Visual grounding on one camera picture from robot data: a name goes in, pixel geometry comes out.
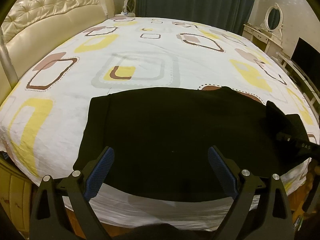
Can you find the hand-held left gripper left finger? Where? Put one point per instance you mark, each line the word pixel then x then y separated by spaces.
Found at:
pixel 100 172

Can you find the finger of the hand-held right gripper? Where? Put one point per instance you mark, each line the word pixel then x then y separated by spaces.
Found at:
pixel 275 112
pixel 296 127

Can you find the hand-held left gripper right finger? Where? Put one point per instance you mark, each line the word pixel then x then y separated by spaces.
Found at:
pixel 221 172

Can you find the black pants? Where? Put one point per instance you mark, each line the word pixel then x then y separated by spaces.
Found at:
pixel 162 130

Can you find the white television stand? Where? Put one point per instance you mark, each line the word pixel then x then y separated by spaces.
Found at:
pixel 297 77

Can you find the black television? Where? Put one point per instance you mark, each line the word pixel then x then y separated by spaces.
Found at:
pixel 306 55

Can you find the white vanity table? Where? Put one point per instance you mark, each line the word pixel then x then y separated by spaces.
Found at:
pixel 260 36

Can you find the yellow wooden bed base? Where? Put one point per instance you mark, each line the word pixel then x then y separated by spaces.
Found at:
pixel 15 195

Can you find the white oval vanity mirror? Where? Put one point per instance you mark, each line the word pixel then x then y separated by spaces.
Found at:
pixel 273 17

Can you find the patterned white bed sheet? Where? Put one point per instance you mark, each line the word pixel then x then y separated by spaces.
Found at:
pixel 140 75

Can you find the dark teal curtain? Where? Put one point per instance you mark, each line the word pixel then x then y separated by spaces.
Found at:
pixel 197 0

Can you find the grey metal pole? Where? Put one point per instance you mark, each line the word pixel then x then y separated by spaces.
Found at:
pixel 7 60

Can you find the cream tufted headboard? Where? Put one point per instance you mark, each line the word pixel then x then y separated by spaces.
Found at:
pixel 50 25

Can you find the small white desk fan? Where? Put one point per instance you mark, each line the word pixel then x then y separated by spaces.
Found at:
pixel 130 5

